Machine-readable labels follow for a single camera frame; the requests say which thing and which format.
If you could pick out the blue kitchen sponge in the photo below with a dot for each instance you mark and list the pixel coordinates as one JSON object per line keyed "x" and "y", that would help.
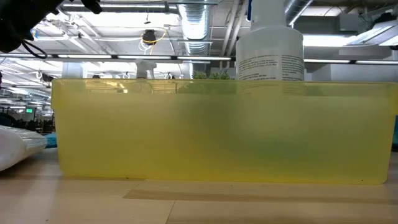
{"x": 51, "y": 140}

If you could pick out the white printed squeeze bottle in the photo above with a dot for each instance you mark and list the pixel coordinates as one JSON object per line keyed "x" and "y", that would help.
{"x": 15, "y": 146}

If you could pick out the clear spray bottle white trigger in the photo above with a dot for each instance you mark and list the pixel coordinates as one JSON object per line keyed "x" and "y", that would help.
{"x": 144, "y": 67}

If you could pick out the long linear ceiling light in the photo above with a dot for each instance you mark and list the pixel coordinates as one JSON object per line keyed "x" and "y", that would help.
{"x": 87, "y": 56}

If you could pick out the green exit sign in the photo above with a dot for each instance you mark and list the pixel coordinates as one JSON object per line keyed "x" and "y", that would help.
{"x": 29, "y": 110}

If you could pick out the artificial green succulent plant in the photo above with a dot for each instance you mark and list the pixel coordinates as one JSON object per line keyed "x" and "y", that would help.
{"x": 211, "y": 75}

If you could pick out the large yellow translucent tray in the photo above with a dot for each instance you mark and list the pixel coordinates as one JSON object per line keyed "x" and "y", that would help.
{"x": 217, "y": 133}

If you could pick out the spray bottle with blue nozzle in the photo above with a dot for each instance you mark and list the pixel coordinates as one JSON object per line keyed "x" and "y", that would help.
{"x": 267, "y": 40}

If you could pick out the silver ribbed ceiling duct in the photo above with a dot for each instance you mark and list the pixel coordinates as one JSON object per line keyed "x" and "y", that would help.
{"x": 194, "y": 28}
{"x": 295, "y": 9}

